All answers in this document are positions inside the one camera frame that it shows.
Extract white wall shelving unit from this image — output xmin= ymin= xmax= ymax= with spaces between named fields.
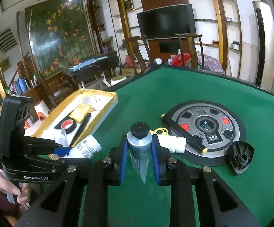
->
xmin=109 ymin=0 xmax=142 ymax=50
xmin=194 ymin=0 xmax=243 ymax=76

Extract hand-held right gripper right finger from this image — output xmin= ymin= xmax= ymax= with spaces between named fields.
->
xmin=151 ymin=134 xmax=261 ymax=227

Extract silver tube with black cap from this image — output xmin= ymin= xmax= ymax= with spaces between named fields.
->
xmin=127 ymin=122 xmax=153 ymax=184

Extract black plastic part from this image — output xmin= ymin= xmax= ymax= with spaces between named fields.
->
xmin=229 ymin=141 xmax=255 ymax=175

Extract black digital piano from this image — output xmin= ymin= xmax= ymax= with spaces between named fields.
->
xmin=63 ymin=51 xmax=120 ymax=86

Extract yellow snack packet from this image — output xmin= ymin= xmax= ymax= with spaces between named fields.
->
xmin=69 ymin=104 xmax=93 ymax=123

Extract wooden television cabinet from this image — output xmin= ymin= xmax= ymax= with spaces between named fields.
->
xmin=149 ymin=38 xmax=187 ymax=61

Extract group of blue bottles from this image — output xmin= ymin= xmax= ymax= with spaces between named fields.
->
xmin=13 ymin=77 xmax=37 ymax=95

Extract small white bottle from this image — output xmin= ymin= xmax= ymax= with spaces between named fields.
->
xmin=81 ymin=95 xmax=96 ymax=104

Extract dark wooden chair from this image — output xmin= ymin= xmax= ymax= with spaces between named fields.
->
xmin=175 ymin=33 xmax=203 ymax=69
xmin=122 ymin=35 xmax=151 ymax=75

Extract white bottle with printed label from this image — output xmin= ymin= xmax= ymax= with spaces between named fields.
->
xmin=68 ymin=134 xmax=102 ymax=159

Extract white bottle with red stripes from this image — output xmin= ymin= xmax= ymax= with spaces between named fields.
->
xmin=159 ymin=134 xmax=187 ymax=154

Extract slatted wall vent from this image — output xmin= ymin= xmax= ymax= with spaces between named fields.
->
xmin=0 ymin=27 xmax=18 ymax=52

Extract floral cloth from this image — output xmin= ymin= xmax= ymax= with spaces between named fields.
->
xmin=197 ymin=51 xmax=226 ymax=74

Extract white and orange stool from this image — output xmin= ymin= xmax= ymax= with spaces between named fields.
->
xmin=34 ymin=100 xmax=51 ymax=121

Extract white standing air conditioner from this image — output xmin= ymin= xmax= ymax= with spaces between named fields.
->
xmin=252 ymin=0 xmax=274 ymax=87

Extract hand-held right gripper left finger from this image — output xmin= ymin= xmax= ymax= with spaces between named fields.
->
xmin=16 ymin=134 xmax=129 ymax=227

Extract round table centre panel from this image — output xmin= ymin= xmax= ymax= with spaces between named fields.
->
xmin=165 ymin=100 xmax=246 ymax=167

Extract black television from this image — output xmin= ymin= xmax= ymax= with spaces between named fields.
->
xmin=136 ymin=3 xmax=197 ymax=39

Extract gold-rimmed white box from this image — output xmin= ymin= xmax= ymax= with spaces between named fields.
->
xmin=29 ymin=89 xmax=118 ymax=161

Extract red plastic bag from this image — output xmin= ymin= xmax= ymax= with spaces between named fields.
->
xmin=125 ymin=54 xmax=135 ymax=67
xmin=169 ymin=53 xmax=191 ymax=67

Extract black marker with yellow ends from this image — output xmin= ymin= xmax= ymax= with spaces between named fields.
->
xmin=161 ymin=114 xmax=208 ymax=156

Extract person's left hand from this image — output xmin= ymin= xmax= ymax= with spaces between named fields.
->
xmin=0 ymin=170 xmax=32 ymax=205

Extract yellow looped cord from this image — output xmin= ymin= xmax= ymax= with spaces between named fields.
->
xmin=150 ymin=127 xmax=169 ymax=136

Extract cardboard box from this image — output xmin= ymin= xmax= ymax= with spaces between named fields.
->
xmin=121 ymin=67 xmax=137 ymax=76

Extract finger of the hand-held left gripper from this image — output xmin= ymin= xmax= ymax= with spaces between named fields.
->
xmin=48 ymin=156 xmax=92 ymax=171
xmin=24 ymin=136 xmax=73 ymax=158

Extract thick black marker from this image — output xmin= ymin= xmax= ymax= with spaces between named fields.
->
xmin=69 ymin=113 xmax=92 ymax=147

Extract black tape roll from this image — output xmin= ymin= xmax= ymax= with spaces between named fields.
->
xmin=54 ymin=118 xmax=78 ymax=134

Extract large floral wall painting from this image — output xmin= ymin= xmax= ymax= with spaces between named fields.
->
xmin=25 ymin=0 xmax=98 ymax=79

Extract plain white bottle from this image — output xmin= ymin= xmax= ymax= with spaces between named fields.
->
xmin=41 ymin=129 xmax=68 ymax=147

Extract white round stool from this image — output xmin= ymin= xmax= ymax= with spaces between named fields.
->
xmin=110 ymin=75 xmax=127 ymax=87

